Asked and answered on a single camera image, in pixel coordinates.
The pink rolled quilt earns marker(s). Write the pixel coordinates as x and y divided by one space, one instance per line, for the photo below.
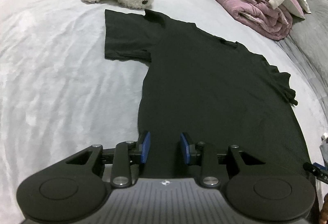
259 15

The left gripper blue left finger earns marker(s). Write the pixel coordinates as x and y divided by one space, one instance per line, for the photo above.
143 146

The person right hand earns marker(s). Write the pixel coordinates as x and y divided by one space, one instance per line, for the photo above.
324 211

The black t-shirt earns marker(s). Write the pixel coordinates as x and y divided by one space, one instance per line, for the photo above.
215 90

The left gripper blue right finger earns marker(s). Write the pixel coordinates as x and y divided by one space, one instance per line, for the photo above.
188 148

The grey quilted headboard cover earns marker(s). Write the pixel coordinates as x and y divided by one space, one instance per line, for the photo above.
306 46

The grey cloth at right edge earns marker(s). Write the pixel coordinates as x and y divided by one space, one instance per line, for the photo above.
324 148

